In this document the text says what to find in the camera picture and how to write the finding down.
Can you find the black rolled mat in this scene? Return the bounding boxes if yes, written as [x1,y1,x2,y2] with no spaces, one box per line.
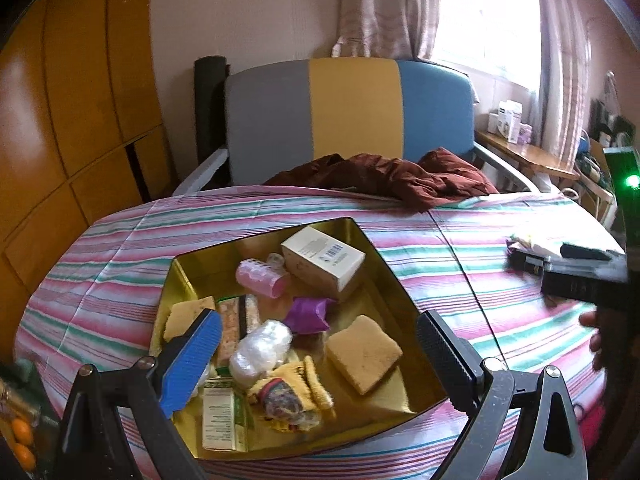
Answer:
[193,55,230,164]

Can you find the wooden side shelf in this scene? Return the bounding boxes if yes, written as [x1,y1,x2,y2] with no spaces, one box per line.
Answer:
[475,131,579,182]

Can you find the purple snack packet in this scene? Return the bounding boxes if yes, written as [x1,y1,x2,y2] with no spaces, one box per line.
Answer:
[506,236,521,254]

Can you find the small purple packet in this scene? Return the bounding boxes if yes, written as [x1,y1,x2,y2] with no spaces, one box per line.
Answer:
[282,297,335,335]

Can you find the orange fruit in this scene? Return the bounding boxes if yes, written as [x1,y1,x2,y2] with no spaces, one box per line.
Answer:
[13,443,37,472]
[11,417,34,446]

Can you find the dark red blanket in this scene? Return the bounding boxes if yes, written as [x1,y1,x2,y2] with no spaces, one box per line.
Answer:
[266,148,498,212]

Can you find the grey yellow blue headboard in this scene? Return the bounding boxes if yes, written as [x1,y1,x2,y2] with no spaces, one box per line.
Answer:
[224,58,474,185]

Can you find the gold metal tray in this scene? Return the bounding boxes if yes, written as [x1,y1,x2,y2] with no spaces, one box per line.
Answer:
[148,216,449,463]

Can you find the wooden wardrobe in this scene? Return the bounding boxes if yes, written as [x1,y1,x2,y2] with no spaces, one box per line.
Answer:
[0,0,177,331]

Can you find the yellow knitted sock bundle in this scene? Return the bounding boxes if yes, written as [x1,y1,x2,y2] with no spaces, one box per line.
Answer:
[247,356,334,432]

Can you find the brown snack bar packet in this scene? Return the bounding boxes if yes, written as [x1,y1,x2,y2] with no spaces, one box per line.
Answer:
[215,294,262,368]

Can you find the white foam block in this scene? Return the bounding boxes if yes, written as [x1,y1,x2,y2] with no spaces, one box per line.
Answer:
[509,234,562,257]

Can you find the white plastic bag ball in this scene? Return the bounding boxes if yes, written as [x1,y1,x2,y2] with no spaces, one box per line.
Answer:
[229,320,293,389]

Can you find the yellow sponge block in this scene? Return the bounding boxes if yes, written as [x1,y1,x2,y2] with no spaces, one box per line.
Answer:
[326,315,404,396]

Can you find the person's right hand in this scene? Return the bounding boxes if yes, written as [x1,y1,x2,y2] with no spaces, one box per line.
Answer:
[578,310,603,372]

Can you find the pink patterned curtain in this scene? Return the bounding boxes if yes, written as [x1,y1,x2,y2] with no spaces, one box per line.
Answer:
[332,0,440,61]

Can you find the cream cardboard box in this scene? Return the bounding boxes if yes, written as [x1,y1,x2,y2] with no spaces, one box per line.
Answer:
[281,226,366,298]

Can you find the tan sponge in tray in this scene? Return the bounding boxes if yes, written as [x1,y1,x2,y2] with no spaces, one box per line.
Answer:
[163,296,215,342]

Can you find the pink hair roller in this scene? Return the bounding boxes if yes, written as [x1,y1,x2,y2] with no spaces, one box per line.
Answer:
[235,258,290,299]

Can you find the striped pink green bedsheet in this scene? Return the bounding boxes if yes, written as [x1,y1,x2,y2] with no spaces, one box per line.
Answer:
[14,184,626,480]

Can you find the green white small box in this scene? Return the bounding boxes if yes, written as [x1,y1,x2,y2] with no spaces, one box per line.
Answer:
[202,377,247,453]

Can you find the white boxes on shelf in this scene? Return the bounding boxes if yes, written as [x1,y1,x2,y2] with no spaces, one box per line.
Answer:
[488,100,533,145]

